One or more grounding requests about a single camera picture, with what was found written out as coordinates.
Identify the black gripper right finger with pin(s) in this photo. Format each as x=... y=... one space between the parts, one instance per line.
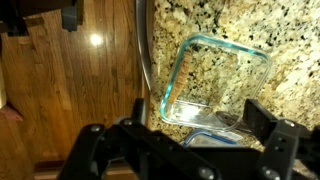
x=258 y=119

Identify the clear glass baking dish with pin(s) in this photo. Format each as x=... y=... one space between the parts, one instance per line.
x=222 y=76

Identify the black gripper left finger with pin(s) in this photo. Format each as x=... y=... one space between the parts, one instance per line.
x=139 y=111

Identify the blue-rimmed container lid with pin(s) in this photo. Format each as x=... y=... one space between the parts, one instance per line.
x=203 y=138

